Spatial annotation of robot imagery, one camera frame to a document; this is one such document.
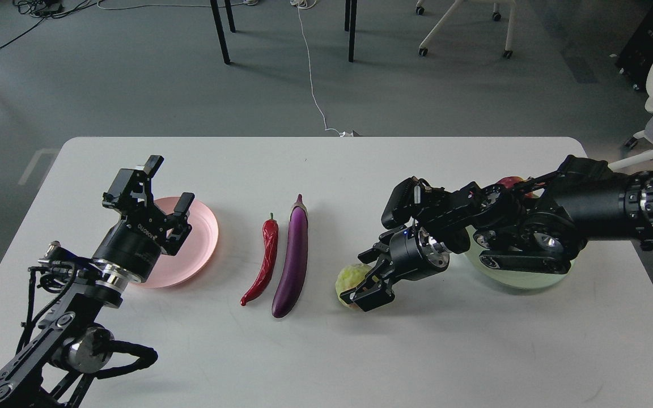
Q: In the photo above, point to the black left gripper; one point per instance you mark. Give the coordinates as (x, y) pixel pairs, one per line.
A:
(144, 232)

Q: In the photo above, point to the green yellow custard apple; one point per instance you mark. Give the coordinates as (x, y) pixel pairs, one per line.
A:
(348, 278)

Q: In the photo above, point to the white chair base with casters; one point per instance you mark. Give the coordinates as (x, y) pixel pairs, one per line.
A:
(500, 10)

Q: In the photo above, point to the pink plate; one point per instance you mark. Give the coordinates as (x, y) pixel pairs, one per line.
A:
(193, 255)

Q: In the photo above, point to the dark red pomegranate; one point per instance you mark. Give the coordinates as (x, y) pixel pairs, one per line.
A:
(510, 181)

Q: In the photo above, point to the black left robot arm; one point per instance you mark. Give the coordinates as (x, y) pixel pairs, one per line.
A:
(63, 349)

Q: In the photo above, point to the red chili pepper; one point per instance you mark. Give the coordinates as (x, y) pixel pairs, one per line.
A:
(270, 240)

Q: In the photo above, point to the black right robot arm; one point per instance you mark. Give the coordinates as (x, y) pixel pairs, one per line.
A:
(538, 226)

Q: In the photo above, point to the black equipment cabinet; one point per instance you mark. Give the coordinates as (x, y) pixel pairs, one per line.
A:
(635, 60)

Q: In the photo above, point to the purple eggplant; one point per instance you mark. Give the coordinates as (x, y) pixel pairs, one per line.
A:
(295, 263)

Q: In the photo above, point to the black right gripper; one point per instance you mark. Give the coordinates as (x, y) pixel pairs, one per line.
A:
(408, 254)

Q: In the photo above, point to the light green plate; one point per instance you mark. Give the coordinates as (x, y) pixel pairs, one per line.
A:
(520, 280)

